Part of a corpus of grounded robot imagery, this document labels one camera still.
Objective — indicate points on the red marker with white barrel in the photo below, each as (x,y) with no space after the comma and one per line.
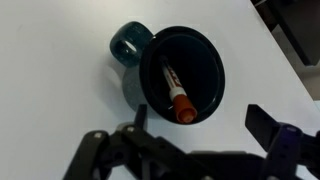
(181,103)

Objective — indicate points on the dark green enamel mug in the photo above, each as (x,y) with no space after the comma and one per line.
(200,66)

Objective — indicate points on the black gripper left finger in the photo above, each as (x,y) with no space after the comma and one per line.
(141,116)

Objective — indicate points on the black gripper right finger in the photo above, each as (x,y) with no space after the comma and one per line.
(260,126)

